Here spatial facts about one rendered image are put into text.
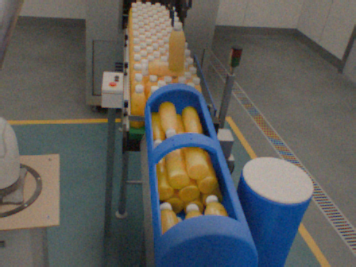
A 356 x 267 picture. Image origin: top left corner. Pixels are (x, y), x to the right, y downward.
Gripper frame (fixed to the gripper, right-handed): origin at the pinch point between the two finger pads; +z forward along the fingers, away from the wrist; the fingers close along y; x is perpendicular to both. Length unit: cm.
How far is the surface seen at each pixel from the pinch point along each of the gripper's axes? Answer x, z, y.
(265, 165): -51, 43, 29
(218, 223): -98, 15, -6
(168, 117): -32.7, 28.0, -8.9
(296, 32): 404, 205, 278
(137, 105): -1.9, 42.6, -18.5
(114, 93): 1.5, 37.0, -29.1
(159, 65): 15.5, 31.2, -5.5
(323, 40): 331, 185, 285
